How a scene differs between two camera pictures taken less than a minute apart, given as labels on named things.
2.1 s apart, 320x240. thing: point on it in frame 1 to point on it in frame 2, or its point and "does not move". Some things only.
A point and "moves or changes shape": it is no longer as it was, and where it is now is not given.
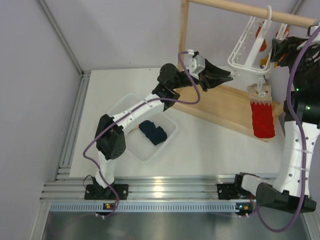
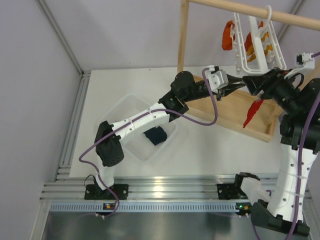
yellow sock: (263, 61) to (251, 53)
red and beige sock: (262, 112) to (253, 108)
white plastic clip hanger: (253, 54) moves or changes shape
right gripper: (287, 46) to (268, 82)
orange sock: (264, 46) to (227, 41)
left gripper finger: (211, 69) to (232, 79)
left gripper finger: (215, 81) to (229, 88)
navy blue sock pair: (156, 135) does not move
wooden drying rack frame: (271, 14) does not move
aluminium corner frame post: (84, 82) does not move
